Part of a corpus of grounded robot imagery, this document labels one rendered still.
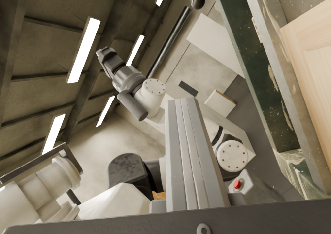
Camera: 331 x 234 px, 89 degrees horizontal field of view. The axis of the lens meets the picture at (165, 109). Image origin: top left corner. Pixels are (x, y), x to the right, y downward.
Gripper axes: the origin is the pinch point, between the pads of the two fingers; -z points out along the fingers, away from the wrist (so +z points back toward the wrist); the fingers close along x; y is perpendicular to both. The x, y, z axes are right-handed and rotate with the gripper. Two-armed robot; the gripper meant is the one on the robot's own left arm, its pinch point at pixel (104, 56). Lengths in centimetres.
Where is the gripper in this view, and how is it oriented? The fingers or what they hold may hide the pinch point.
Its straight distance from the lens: 62.5
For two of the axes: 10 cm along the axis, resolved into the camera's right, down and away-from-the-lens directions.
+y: -7.2, 6.4, -2.7
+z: 6.9, 6.6, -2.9
